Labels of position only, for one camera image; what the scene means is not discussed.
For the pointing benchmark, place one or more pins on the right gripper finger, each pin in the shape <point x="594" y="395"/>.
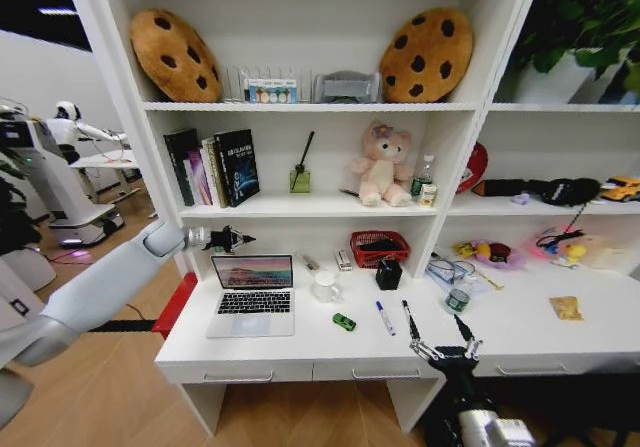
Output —
<point x="419" y="341"/>
<point x="471" y="346"/>

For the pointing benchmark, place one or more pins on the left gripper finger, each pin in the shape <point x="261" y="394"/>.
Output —
<point x="245" y="237"/>
<point x="241" y="243"/>

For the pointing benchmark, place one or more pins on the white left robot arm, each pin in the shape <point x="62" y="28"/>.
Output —
<point x="95" y="287"/>

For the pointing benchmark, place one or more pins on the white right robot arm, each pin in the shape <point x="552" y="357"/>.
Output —
<point x="492" y="429"/>

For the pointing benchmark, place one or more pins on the blue white marker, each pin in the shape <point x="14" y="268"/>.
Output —
<point x="385" y="318"/>

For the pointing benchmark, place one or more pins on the crushed bottle with green label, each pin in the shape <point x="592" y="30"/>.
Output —
<point x="457" y="299"/>

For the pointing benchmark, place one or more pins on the silver laptop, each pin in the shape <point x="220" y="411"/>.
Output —
<point x="252" y="297"/>

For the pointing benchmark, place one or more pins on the pink purple book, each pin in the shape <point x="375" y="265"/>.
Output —
<point x="197" y="179"/>

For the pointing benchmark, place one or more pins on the white thin book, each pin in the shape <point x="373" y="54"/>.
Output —
<point x="210" y="172"/>

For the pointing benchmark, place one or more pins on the small grey stapler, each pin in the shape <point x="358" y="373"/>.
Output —
<point x="310" y="262"/>

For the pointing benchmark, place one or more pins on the yellow stick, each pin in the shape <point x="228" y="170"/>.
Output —
<point x="487" y="278"/>

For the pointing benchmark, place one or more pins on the large black book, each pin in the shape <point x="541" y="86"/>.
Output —
<point x="240" y="167"/>

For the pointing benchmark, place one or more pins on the black pen holder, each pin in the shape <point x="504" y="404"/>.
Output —
<point x="389" y="277"/>

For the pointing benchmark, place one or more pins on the green toy car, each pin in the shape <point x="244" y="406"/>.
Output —
<point x="344" y="321"/>

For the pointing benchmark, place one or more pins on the green reed diffuser bottle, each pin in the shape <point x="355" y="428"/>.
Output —
<point x="301" y="179"/>

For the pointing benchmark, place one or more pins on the red chair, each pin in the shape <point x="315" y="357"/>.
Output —
<point x="175" y="307"/>

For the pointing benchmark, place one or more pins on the dark green book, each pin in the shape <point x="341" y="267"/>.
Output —
<point x="179" y="167"/>

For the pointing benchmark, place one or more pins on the red plastic basket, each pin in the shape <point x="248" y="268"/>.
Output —
<point x="380" y="257"/>

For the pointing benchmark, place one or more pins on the white mug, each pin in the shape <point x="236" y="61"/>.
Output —
<point x="326" y="287"/>

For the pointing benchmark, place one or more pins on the yellow snack packet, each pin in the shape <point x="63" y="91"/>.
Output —
<point x="465" y="249"/>

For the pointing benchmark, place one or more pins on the purple plate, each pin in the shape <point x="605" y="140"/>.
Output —
<point x="515" y="259"/>

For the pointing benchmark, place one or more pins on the red toy on plate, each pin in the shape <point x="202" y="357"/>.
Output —
<point x="500" y="253"/>

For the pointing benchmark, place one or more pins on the tan snack packet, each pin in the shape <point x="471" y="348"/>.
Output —
<point x="566" y="308"/>

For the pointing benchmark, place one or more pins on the black item in basket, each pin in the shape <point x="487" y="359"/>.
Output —
<point x="381" y="245"/>

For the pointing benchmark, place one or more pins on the black diffuser reeds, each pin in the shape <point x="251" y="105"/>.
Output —
<point x="306" y="149"/>

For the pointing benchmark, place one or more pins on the white shelf desk unit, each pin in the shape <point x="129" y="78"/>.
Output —
<point x="350" y="217"/>

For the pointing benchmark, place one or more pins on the black pen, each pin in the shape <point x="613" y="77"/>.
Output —
<point x="350" y="193"/>

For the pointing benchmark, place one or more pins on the white background table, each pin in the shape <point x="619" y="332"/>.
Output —
<point x="112" y="162"/>

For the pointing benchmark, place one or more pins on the yellow rubber duck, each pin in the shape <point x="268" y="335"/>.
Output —
<point x="576" y="253"/>

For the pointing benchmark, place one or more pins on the small drink carton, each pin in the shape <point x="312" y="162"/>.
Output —
<point x="428" y="195"/>

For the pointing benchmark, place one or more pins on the box with coloured circles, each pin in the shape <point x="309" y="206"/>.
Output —
<point x="271" y="91"/>

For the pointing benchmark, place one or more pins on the pink plush toy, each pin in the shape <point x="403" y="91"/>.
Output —
<point x="382" y="167"/>

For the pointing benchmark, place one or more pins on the small purple toy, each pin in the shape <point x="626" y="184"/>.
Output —
<point x="521" y="198"/>

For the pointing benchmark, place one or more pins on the water bottle with green label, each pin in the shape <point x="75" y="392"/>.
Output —
<point x="424" y="172"/>

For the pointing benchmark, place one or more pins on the black folded umbrella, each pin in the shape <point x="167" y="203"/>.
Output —
<point x="545" y="189"/>

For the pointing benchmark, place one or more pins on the white wheeled machine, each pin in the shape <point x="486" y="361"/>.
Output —
<point x="55" y="187"/>

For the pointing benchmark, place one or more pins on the grey fabric organizer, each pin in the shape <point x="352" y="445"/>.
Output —
<point x="347" y="88"/>

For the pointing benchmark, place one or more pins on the white humanoid robot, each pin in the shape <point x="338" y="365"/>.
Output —
<point x="70" y="127"/>

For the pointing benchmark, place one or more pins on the brown cookie cushion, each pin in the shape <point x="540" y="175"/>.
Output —
<point x="427" y="57"/>
<point x="172" y="57"/>

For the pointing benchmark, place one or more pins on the dark green leafy plant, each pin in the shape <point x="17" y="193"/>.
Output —
<point x="15" y="207"/>

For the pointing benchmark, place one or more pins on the yellow toy truck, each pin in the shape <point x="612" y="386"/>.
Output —
<point x="621" y="188"/>

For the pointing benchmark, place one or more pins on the green plant in white pot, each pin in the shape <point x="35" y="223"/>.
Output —
<point x="575" y="42"/>

